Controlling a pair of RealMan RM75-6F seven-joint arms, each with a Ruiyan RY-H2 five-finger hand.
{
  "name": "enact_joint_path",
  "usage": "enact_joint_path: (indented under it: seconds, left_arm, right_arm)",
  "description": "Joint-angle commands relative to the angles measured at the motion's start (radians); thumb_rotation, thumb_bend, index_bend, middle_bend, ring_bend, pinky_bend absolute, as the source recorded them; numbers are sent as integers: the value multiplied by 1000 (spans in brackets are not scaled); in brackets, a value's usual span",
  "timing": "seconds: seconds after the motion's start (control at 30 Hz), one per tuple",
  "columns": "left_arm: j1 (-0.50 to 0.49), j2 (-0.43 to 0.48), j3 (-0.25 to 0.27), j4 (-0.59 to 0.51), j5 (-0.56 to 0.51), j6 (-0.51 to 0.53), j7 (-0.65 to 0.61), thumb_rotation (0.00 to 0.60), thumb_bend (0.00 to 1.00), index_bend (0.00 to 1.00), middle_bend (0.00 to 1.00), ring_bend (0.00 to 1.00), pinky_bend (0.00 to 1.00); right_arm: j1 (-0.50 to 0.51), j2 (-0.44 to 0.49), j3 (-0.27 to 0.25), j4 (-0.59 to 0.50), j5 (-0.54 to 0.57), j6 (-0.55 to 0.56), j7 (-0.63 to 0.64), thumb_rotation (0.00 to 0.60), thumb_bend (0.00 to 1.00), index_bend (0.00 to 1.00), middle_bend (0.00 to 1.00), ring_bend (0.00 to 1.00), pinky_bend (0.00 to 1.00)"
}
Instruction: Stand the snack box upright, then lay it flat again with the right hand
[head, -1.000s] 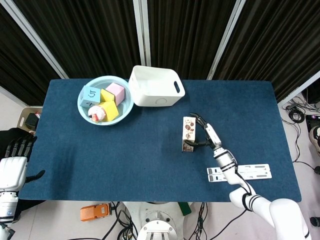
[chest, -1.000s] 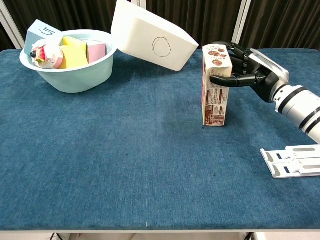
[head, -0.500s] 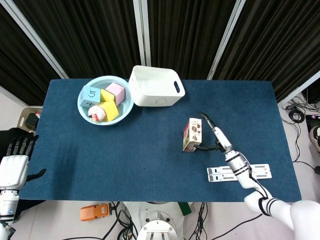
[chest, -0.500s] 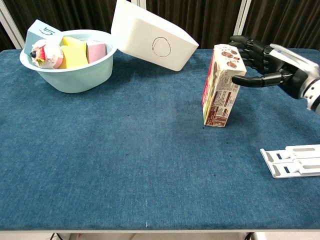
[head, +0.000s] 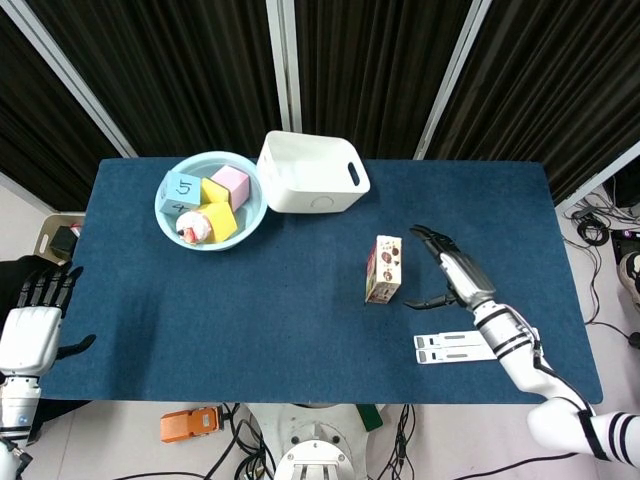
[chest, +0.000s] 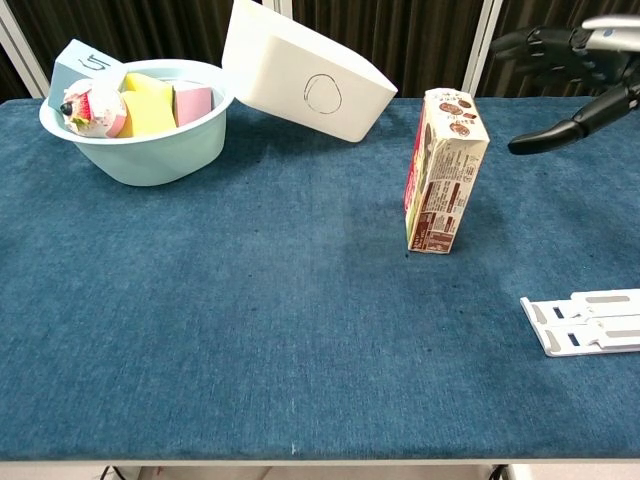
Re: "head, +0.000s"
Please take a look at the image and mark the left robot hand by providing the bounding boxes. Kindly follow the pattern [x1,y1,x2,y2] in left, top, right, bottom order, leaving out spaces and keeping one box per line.
[0,265,97,376]

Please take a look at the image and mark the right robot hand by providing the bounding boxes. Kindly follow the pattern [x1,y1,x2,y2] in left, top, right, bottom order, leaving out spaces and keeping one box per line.
[403,224,498,310]

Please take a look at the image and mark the printed food carton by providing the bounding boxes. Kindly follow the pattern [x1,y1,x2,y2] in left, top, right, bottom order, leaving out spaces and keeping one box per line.
[364,234,404,305]

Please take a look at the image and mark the white folding stand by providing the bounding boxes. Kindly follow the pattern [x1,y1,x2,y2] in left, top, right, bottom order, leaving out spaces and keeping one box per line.
[412,329,502,367]

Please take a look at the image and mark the dark green rectangular block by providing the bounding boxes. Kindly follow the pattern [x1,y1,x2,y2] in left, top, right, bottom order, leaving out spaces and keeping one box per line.
[355,404,384,432]

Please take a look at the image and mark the black box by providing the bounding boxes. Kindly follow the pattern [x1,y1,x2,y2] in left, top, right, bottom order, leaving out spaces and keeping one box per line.
[50,225,79,262]

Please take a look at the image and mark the beige plastic basket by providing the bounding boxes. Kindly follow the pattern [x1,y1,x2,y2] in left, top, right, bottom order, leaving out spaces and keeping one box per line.
[31,213,87,267]

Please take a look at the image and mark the white sneaker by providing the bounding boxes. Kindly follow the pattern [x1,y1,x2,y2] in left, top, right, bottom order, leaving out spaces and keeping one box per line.
[619,251,640,302]

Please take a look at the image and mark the orange handheld device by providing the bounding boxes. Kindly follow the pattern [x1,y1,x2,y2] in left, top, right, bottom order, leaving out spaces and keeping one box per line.
[159,406,222,446]

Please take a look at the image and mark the white plastic storage bin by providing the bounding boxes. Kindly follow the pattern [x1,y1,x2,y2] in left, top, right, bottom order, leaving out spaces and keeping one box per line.
[256,130,372,214]

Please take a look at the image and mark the toy strawberry cupcake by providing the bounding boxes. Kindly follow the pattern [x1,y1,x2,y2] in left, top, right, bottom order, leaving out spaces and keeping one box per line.
[174,209,214,247]

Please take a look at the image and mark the blue numbered foam cube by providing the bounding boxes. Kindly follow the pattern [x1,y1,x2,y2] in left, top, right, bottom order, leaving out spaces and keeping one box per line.
[158,170,204,217]

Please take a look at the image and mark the black pleated curtain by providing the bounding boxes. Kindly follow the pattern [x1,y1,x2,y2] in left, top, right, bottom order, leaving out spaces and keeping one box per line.
[294,0,477,161]
[0,9,122,212]
[28,0,284,159]
[426,0,640,202]

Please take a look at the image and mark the blue fabric table mat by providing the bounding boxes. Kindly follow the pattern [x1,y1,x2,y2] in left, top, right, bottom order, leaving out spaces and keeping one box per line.
[39,158,605,406]

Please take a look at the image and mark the light blue plastic bowl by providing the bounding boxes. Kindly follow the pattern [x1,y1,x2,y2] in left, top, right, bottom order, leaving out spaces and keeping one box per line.
[153,151,269,253]

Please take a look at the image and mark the yellow foam cube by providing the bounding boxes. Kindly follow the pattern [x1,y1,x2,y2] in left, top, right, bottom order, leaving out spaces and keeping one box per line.
[203,201,239,244]
[199,177,233,207]

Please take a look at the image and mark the white robot torso base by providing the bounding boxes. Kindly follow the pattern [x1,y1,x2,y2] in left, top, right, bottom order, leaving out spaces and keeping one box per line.
[248,403,397,480]

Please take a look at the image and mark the pink foam cube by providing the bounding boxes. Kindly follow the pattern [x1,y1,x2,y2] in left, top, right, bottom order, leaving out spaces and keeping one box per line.
[209,165,252,208]

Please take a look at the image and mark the black floor cable bundle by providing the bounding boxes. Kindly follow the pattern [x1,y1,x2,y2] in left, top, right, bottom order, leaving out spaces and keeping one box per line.
[563,198,640,347]
[218,403,277,480]
[383,403,417,480]

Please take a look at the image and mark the grey metal frame post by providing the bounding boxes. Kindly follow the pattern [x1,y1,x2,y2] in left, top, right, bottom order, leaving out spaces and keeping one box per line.
[0,0,139,159]
[414,0,499,161]
[0,169,52,214]
[265,0,303,134]
[553,146,640,208]

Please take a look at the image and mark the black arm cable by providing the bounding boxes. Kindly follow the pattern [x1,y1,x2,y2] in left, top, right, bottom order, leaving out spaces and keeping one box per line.
[529,327,612,459]

